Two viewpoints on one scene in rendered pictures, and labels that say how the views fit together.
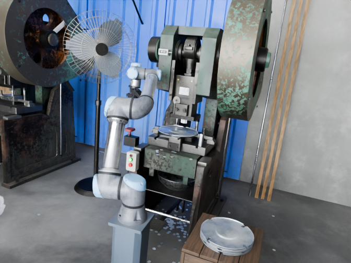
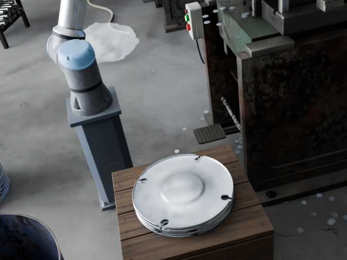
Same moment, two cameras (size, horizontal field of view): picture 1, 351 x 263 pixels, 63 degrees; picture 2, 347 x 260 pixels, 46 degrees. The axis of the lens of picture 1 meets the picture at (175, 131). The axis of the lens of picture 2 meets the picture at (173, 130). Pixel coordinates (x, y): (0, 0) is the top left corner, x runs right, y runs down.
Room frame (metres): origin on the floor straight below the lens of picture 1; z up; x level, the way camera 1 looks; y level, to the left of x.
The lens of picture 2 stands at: (1.03, -1.10, 1.22)
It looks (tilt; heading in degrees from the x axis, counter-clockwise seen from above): 37 degrees down; 65
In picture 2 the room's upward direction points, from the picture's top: 10 degrees counter-clockwise
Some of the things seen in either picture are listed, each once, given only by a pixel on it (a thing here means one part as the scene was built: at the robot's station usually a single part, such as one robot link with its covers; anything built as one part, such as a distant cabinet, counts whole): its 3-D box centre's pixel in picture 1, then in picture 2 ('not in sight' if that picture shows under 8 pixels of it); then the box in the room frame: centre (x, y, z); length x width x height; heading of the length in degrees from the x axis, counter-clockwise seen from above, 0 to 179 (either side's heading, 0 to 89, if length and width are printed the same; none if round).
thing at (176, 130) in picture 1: (177, 130); not in sight; (1.97, -0.02, 0.78); 0.29 x 0.29 x 0.01
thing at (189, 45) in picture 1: (191, 61); not in sight; (2.09, -0.06, 1.27); 0.21 x 0.12 x 0.34; 160
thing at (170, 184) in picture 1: (177, 179); not in sight; (2.09, -0.06, 0.36); 0.34 x 0.34 x 0.10
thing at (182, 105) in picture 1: (185, 94); not in sight; (2.05, -0.05, 1.04); 0.17 x 0.15 x 0.30; 160
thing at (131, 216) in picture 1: (132, 209); (88, 92); (1.33, 0.18, 0.50); 0.15 x 0.15 x 0.10
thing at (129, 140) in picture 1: (131, 147); not in sight; (1.98, 0.31, 0.62); 0.10 x 0.06 x 0.20; 70
